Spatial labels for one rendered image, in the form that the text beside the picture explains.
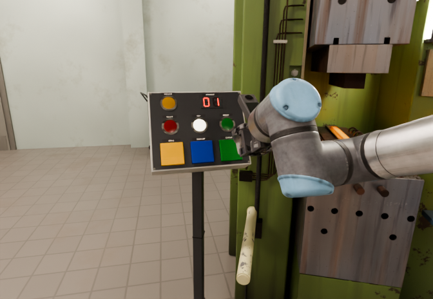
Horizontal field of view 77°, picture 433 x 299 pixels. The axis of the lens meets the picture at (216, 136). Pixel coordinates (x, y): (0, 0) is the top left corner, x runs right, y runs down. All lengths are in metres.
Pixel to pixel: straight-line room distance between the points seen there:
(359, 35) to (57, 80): 4.43
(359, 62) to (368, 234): 0.63
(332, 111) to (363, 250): 0.71
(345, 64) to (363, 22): 0.14
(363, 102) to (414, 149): 1.13
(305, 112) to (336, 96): 1.07
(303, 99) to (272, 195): 0.86
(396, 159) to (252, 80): 0.79
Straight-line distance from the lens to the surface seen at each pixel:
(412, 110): 1.32
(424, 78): 1.29
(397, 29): 1.13
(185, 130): 0.93
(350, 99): 1.59
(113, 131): 4.84
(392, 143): 0.51
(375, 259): 1.28
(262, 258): 1.50
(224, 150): 0.92
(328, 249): 1.23
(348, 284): 1.33
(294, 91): 0.51
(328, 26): 1.07
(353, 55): 1.08
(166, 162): 0.89
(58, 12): 4.94
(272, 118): 0.52
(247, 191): 1.31
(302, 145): 0.49
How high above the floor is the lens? 1.28
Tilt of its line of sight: 14 degrees down
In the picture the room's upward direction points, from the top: straight up
